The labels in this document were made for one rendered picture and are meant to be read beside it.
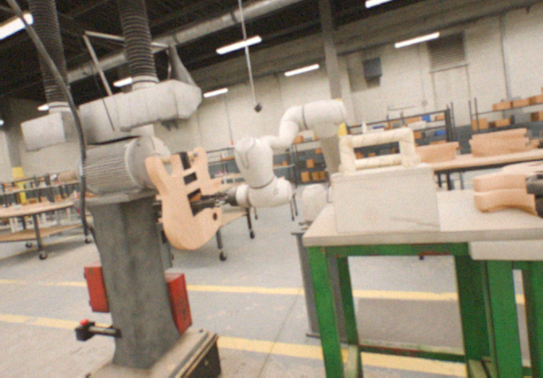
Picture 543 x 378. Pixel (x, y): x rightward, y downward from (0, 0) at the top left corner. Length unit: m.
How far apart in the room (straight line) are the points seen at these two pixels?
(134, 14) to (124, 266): 1.09
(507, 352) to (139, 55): 1.53
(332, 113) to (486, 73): 11.63
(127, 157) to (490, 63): 12.48
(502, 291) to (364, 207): 0.39
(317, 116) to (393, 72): 11.05
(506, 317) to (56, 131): 1.79
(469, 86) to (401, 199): 11.87
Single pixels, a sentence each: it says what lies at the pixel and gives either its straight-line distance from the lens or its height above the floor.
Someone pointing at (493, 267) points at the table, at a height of 0.82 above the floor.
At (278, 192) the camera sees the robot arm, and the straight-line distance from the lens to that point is 0.97.
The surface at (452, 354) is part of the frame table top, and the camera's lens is 1.65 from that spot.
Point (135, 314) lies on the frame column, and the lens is 1.57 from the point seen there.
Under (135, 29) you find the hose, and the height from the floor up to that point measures 1.78.
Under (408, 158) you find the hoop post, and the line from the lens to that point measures 0.83.
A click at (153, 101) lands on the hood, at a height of 1.47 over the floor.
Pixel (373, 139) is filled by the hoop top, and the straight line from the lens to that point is 0.82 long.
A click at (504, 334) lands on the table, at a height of 0.65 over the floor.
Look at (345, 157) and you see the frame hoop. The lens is 0.83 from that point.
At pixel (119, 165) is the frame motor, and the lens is 1.37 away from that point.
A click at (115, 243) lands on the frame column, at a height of 0.90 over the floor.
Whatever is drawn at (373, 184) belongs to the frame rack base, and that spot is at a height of 1.07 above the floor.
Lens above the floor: 1.18
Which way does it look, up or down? 3 degrees down
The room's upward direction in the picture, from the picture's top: 8 degrees counter-clockwise
